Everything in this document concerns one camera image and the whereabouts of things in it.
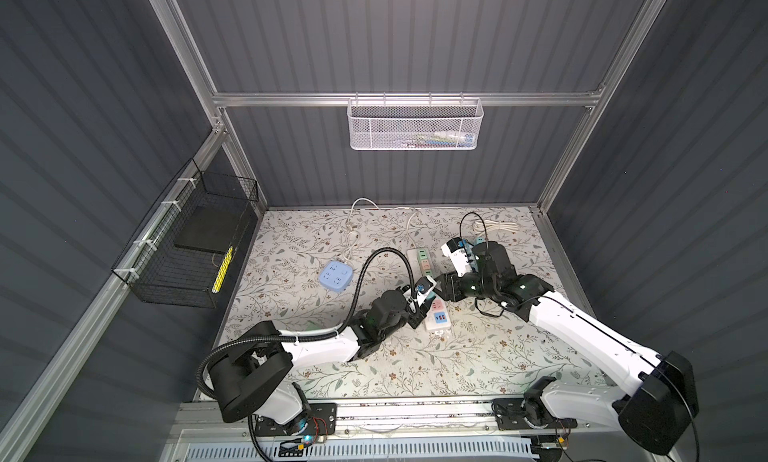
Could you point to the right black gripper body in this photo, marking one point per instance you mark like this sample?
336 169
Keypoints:
469 285

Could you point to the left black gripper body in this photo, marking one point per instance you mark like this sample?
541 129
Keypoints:
413 318

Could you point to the white multicolour power strip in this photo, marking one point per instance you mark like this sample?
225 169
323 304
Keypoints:
437 321

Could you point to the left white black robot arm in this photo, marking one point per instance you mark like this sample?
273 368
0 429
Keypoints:
249 375

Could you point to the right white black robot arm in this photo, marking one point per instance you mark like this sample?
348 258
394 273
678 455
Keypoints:
653 399

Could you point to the blue triangular socket adapter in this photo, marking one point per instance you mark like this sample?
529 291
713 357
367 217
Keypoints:
336 276

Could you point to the floral table mat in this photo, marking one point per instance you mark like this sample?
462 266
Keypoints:
483 353

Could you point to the yellow marker pen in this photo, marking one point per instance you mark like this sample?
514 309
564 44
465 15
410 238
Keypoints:
222 270

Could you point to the black pad in basket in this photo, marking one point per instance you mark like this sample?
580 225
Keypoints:
211 230

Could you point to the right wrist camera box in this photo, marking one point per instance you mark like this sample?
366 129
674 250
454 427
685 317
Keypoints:
486 261

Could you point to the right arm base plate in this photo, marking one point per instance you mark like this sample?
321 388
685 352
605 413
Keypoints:
514 413

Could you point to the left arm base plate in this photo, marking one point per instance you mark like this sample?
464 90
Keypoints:
319 420

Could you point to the white wire mesh basket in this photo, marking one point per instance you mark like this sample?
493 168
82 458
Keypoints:
416 125

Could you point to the black wire wall basket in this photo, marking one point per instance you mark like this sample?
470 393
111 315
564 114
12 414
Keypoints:
156 271

